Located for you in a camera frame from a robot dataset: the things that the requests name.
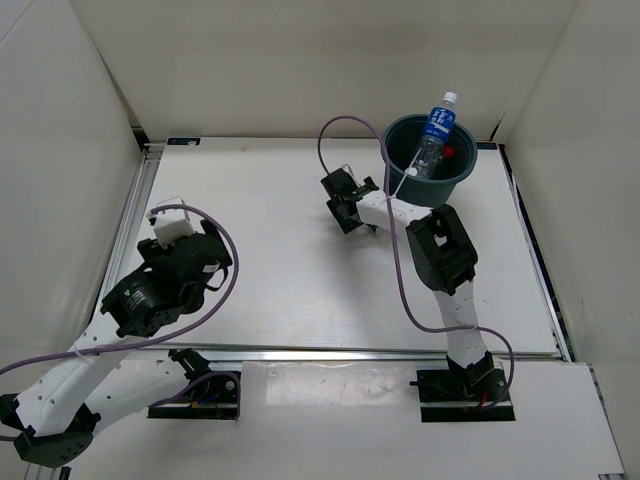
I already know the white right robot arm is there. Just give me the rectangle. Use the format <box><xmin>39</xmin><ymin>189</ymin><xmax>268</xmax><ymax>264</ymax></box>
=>
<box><xmin>321</xmin><ymin>168</ymin><xmax>494</xmax><ymax>403</ymax></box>

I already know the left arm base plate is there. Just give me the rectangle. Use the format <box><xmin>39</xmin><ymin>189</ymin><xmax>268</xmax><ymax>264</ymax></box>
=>
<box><xmin>147</xmin><ymin>362</ymin><xmax>242</xmax><ymax>421</ymax></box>

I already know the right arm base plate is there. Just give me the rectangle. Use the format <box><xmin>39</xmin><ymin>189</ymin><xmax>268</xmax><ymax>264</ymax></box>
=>
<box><xmin>409</xmin><ymin>369</ymin><xmax>516</xmax><ymax>423</ymax></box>

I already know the red label water bottle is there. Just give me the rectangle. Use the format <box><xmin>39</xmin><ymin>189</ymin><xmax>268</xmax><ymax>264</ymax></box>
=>
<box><xmin>442</xmin><ymin>145</ymin><xmax>455</xmax><ymax>159</ymax></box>

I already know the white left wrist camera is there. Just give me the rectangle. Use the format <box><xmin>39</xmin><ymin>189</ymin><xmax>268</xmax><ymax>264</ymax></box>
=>
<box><xmin>147</xmin><ymin>209</ymin><xmax>195</xmax><ymax>249</ymax></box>

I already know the teal plastic bin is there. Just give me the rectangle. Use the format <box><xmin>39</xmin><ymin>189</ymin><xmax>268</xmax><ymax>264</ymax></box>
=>
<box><xmin>384</xmin><ymin>114</ymin><xmax>478</xmax><ymax>207</ymax></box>

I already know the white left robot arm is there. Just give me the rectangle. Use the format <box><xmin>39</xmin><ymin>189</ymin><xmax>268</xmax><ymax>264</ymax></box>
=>
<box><xmin>1</xmin><ymin>219</ymin><xmax>239</xmax><ymax>469</ymax></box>

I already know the blue table sticker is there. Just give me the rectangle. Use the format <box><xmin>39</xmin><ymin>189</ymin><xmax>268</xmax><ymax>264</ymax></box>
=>
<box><xmin>166</xmin><ymin>137</ymin><xmax>201</xmax><ymax>146</ymax></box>

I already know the aluminium table rail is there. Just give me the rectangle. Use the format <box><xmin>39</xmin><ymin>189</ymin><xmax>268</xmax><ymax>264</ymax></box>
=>
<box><xmin>105</xmin><ymin>138</ymin><xmax>562</xmax><ymax>361</ymax></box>

